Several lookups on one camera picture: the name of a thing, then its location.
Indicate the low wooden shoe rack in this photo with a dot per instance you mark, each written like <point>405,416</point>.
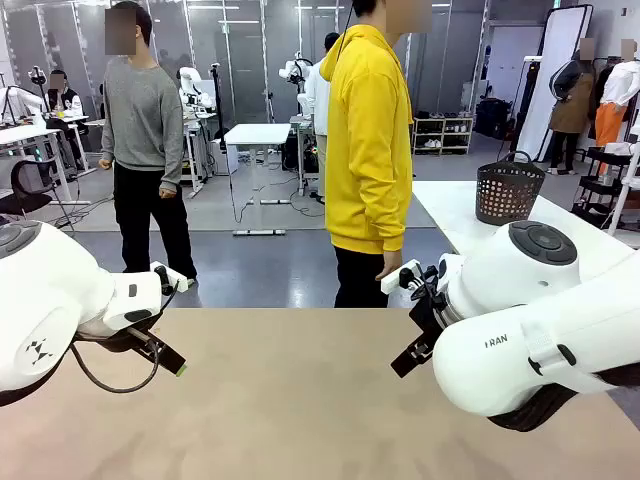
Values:
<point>445,135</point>

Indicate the white table with grey legs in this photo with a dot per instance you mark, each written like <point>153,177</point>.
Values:
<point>450,210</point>

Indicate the grey sweater person left hand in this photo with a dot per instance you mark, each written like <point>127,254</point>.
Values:
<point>167,192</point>

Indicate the black perforated laundry basket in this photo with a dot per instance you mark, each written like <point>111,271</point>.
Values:
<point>507,195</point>

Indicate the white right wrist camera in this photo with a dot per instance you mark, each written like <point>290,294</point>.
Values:
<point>392,281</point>

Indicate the black office chair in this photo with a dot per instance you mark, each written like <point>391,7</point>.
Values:
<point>30,190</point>

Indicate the black suitcase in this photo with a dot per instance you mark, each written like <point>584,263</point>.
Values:
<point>492,117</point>

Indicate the person in grey sweater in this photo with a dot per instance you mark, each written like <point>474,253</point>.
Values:
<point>142,125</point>

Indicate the white metal rack frame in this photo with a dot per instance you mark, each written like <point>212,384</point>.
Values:
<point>625,190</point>

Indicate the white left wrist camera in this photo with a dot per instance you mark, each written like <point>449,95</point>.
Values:
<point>179,282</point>

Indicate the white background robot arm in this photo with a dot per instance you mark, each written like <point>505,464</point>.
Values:
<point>295,70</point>
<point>192,90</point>

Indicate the long white work desk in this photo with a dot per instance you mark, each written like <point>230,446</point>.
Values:
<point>30,136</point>

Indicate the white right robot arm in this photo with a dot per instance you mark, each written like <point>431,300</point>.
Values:
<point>500,360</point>

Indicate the person in yellow hoodie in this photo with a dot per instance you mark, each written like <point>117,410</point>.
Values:
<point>365,150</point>

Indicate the mannequin with orange trousers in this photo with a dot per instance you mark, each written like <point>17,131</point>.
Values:
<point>612,110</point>

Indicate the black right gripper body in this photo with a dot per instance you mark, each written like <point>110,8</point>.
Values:
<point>430,320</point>

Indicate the black shelf trolley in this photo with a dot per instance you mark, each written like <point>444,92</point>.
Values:
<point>595,187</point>

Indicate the person in white top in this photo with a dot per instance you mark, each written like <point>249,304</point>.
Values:
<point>317,100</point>

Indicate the tall white reflector panel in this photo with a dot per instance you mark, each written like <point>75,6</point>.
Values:
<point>555,75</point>

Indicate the seated person in varsity jacket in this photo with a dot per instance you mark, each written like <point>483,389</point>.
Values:
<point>65,100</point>

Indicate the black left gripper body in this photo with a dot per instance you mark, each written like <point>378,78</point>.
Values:
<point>115,342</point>

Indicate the grey sweater person right hand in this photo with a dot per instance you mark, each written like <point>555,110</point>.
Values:
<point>105,164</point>

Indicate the yellow sleeved right forearm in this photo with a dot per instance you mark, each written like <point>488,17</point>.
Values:
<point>392,215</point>

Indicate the small white standing desk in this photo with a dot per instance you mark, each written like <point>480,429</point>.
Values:
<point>257,134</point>

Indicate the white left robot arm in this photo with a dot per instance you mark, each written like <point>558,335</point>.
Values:
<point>50,300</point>

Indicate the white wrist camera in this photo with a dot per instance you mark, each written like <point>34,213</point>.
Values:
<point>179,282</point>
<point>392,281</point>

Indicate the person in brown coat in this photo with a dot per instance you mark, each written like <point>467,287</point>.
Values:
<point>570,105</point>

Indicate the yellow hoodie person right hand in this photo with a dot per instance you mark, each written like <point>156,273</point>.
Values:
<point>391,265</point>

